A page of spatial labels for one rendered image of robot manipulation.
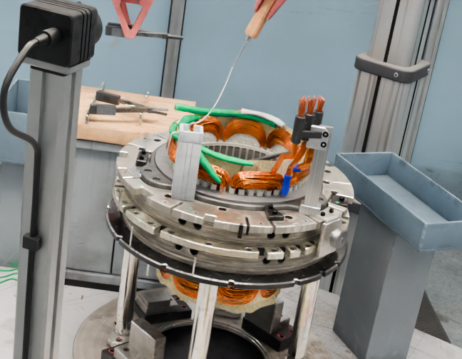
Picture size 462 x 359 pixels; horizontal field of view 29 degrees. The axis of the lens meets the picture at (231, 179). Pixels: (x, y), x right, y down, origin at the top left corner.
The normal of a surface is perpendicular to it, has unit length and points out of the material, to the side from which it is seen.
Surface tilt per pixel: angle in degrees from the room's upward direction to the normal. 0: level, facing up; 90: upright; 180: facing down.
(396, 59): 90
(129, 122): 0
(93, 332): 0
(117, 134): 90
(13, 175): 90
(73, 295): 0
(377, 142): 90
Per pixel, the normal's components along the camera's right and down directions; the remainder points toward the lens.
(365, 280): -0.91, 0.04
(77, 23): 0.93, 0.26
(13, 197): -0.01, 0.39
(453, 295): 0.14, -0.91
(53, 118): -0.35, 0.32
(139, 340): -0.75, 0.15
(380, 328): 0.40, 0.41
